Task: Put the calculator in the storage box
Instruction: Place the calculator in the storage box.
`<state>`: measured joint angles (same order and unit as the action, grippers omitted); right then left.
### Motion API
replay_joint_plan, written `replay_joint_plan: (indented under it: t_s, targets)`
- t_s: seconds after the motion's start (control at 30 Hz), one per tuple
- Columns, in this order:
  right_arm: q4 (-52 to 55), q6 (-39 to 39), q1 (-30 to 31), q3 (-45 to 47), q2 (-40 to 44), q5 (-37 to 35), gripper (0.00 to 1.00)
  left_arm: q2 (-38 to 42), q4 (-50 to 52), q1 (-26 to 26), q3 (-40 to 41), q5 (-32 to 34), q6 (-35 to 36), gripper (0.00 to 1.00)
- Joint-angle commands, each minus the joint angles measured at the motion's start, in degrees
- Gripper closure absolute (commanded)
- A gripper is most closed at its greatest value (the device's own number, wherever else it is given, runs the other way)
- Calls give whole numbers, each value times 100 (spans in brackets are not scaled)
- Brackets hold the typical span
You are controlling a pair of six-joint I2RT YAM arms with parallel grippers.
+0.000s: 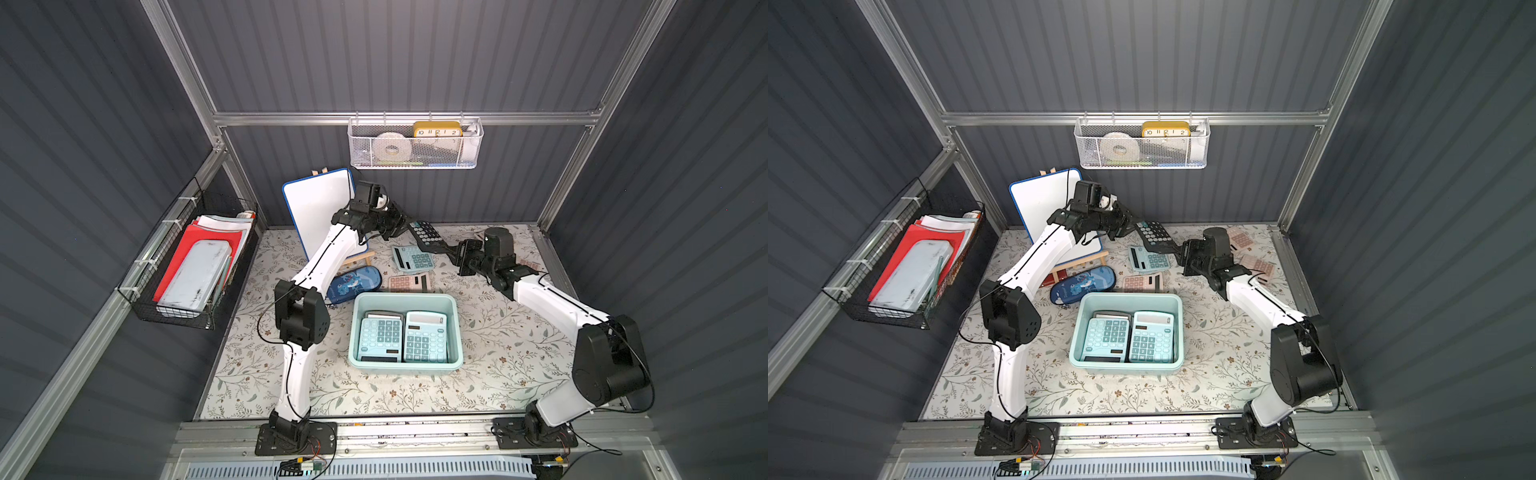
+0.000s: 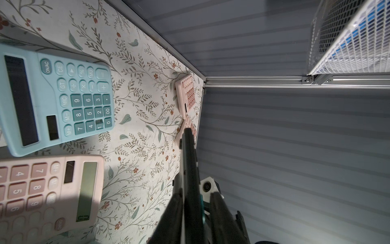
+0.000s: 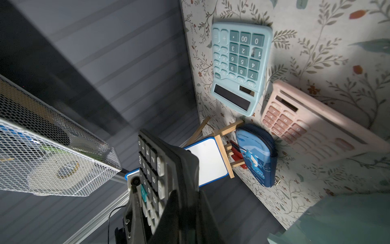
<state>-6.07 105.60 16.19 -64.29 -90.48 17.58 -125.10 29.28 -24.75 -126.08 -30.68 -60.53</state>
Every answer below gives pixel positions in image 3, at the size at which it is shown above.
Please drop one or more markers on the black calculator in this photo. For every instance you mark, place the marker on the black calculator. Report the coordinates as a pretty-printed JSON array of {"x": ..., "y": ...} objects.
[{"x": 154, "y": 203}]

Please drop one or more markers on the mint green storage box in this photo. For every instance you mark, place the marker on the mint green storage box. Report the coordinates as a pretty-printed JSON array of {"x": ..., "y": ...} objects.
[{"x": 342, "y": 219}]

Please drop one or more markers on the white tape roll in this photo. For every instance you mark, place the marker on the white tape roll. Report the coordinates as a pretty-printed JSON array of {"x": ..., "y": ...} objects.
[{"x": 60, "y": 174}]

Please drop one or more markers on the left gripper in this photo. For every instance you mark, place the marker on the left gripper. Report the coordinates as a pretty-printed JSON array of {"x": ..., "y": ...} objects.
[{"x": 133, "y": 230}]

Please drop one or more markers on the white mesh wall basket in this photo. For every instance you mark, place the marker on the white mesh wall basket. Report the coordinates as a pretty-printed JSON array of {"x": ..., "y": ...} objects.
[{"x": 31, "y": 130}]

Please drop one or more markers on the blue dinosaur pencil case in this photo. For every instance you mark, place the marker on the blue dinosaur pencil case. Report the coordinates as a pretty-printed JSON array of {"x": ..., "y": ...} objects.
[{"x": 259, "y": 152}]

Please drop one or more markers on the blue framed whiteboard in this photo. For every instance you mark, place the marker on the blue framed whiteboard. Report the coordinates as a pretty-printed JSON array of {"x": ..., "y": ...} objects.
[{"x": 162, "y": 164}]

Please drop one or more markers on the teal calculator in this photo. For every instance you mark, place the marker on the teal calculator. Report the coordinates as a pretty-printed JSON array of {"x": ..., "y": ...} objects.
[{"x": 240, "y": 59}]

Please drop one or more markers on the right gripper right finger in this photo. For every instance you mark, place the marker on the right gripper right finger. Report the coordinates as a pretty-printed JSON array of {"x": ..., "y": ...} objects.
[{"x": 208, "y": 232}]

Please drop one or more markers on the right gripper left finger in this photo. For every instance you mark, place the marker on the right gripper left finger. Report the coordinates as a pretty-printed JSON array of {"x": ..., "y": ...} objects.
[{"x": 169, "y": 227}]

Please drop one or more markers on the small pink calculator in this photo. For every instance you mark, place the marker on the small pink calculator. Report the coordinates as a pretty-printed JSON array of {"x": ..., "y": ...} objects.
[{"x": 314, "y": 130}]

